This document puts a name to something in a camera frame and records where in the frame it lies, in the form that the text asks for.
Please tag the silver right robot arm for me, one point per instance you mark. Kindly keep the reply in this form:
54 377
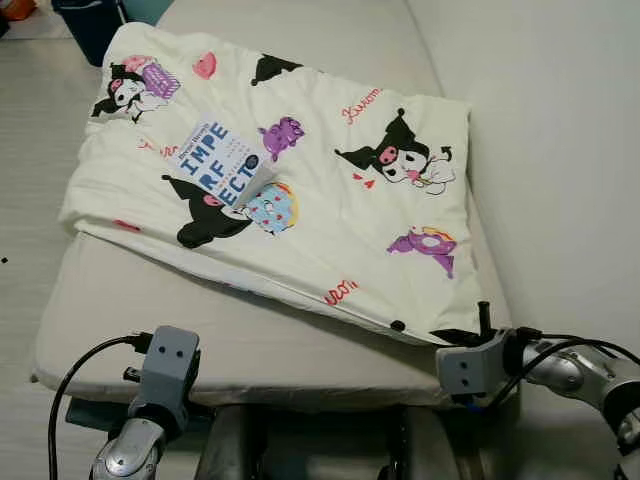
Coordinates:
570 370

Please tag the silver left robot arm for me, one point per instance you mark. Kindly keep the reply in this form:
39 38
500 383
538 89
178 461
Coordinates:
130 450

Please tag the beige sheeted mattress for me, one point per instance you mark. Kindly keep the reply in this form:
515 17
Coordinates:
150 320

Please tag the grey robot left leg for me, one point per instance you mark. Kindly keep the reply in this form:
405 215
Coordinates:
230 445

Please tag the grey robot leg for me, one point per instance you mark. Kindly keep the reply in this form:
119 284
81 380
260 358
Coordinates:
425 445
230 445

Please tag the grey robot right leg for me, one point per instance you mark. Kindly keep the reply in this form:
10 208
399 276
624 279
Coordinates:
425 445

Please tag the orange white shopping bag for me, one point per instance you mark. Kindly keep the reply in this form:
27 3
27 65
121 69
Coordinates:
15 8

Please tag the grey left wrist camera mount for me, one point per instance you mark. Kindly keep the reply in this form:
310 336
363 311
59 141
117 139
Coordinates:
170 370

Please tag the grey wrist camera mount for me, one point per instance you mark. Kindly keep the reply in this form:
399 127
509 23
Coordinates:
470 370
170 370

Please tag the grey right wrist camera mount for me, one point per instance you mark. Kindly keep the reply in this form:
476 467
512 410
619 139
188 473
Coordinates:
470 370

